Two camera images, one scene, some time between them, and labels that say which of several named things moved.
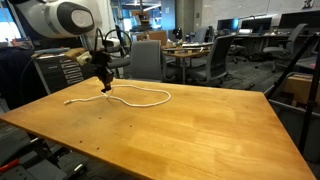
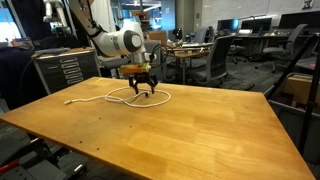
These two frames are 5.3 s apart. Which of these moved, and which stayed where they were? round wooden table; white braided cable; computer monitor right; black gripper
Moved: black gripper
Stayed: computer monitor right; round wooden table; white braided cable
